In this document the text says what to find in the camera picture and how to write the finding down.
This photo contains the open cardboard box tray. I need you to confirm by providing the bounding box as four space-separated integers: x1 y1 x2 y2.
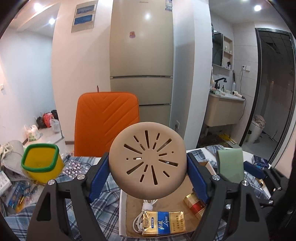
118 161 223 238

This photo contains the white hair dryer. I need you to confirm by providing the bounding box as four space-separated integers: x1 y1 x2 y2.
232 91 245 99

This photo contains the dark blue box on table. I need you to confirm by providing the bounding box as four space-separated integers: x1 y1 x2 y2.
252 155 269 169

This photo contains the bathroom mirror cabinet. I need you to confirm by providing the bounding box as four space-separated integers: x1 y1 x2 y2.
212 30 233 70

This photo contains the blue gold cigarette pack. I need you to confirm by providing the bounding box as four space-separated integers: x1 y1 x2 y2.
142 211 187 236

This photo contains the beige round vented disc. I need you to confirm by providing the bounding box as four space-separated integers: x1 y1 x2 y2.
108 122 187 200

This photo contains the white usb cable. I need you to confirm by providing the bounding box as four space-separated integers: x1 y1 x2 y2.
132 199 158 233

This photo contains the grey electrical wall panel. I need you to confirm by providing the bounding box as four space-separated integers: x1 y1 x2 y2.
71 1 98 33

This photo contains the beige three-door refrigerator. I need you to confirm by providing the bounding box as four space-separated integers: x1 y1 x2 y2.
109 0 174 125

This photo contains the pill blister sheet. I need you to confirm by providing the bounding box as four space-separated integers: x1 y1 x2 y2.
62 160 91 179

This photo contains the black faucet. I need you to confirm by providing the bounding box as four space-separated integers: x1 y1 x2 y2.
214 77 227 89

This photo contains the yellow bin green rim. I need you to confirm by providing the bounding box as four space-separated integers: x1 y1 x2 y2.
21 143 64 184

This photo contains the white plastic bag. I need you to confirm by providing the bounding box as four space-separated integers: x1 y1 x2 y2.
24 125 41 142

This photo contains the red gold cigarette pack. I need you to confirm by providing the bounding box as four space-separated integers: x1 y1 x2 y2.
184 192 206 221

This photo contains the beige cloth bag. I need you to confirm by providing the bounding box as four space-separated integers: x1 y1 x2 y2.
1 140 25 176

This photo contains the green paper card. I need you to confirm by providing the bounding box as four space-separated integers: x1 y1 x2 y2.
216 148 244 183

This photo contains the orange quilted chair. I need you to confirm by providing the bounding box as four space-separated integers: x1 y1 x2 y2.
74 92 140 157

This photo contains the blue plaid shirt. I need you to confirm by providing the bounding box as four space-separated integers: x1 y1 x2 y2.
4 145 270 240

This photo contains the red plastic bag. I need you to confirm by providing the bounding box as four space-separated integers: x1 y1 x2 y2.
43 113 54 128

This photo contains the bathroom vanity cabinet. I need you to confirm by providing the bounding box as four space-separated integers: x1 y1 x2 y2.
204 93 246 127

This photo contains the white trash bin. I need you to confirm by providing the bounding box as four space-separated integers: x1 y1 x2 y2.
247 114 266 143

